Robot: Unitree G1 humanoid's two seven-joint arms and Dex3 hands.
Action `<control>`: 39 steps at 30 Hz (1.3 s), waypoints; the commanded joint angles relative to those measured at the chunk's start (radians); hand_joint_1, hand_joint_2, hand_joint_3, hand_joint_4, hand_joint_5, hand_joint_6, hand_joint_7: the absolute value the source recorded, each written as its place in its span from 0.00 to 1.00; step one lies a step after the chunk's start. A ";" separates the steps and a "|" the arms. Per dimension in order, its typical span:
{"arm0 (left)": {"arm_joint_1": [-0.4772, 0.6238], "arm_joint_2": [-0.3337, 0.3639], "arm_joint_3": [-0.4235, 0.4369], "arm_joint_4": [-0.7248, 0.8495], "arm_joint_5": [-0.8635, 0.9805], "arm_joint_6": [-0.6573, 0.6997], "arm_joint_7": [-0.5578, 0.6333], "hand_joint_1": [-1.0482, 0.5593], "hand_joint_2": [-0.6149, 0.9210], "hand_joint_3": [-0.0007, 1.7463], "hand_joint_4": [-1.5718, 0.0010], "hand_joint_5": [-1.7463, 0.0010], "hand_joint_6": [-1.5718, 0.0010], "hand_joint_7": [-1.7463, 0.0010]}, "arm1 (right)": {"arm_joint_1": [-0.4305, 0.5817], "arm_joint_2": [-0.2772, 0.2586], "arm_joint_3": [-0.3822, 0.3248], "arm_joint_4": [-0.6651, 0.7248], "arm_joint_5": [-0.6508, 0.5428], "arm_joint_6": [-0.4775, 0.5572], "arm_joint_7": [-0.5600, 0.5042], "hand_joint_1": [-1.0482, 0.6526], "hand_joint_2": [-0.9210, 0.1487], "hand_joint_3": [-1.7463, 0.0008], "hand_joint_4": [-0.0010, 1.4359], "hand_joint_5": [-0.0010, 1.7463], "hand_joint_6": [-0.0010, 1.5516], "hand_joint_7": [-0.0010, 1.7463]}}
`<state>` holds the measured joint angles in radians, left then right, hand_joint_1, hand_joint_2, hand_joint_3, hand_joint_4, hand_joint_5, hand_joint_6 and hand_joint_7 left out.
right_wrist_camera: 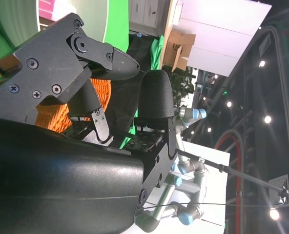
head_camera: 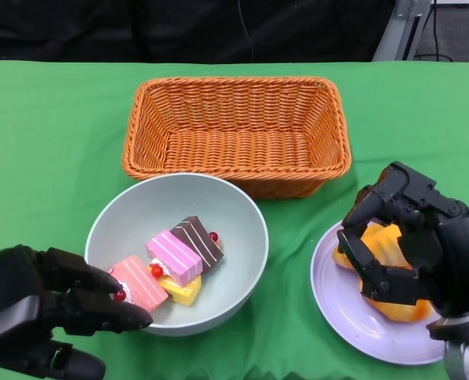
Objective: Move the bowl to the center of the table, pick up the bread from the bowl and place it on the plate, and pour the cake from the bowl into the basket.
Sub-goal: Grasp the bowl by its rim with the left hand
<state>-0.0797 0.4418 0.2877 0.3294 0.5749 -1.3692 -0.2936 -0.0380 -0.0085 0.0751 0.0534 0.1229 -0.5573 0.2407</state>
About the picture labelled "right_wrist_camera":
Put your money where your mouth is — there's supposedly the black fabric backdrop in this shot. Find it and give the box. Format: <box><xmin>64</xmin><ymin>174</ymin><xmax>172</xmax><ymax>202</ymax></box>
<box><xmin>105</xmin><ymin>34</ymin><xmax>160</xmax><ymax>147</ymax></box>

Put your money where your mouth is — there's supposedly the brown cardboard box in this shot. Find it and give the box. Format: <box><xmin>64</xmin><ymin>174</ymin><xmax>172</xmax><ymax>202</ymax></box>
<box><xmin>163</xmin><ymin>30</ymin><xmax>197</xmax><ymax>71</ymax></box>

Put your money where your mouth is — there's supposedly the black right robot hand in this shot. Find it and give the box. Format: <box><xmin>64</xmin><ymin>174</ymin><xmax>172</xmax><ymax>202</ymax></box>
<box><xmin>0</xmin><ymin>13</ymin><xmax>178</xmax><ymax>234</ymax></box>

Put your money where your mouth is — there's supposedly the black metal rod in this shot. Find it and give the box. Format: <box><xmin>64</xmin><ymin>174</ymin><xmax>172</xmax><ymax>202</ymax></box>
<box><xmin>176</xmin><ymin>148</ymin><xmax>289</xmax><ymax>195</ymax></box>

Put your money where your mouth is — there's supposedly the green potted plant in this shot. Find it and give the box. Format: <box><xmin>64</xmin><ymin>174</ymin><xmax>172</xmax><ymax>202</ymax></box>
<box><xmin>164</xmin><ymin>65</ymin><xmax>197</xmax><ymax>108</ymax></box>

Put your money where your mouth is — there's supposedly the orange wicker basket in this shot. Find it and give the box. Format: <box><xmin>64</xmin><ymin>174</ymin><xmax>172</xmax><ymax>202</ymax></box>
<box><xmin>34</xmin><ymin>78</ymin><xmax>113</xmax><ymax>134</ymax></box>

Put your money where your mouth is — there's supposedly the magenta pink cake slice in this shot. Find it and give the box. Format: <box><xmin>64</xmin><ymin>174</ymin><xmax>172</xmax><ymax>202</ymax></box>
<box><xmin>38</xmin><ymin>0</ymin><xmax>62</xmax><ymax>20</ymax></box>

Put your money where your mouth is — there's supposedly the green hanging cloth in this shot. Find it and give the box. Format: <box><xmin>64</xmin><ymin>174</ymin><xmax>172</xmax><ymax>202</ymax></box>
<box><xmin>149</xmin><ymin>36</ymin><xmax>165</xmax><ymax>71</ymax></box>

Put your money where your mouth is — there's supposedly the grey-green bowl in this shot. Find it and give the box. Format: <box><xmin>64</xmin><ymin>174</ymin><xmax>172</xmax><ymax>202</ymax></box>
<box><xmin>0</xmin><ymin>0</ymin><xmax>109</xmax><ymax>51</ymax></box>

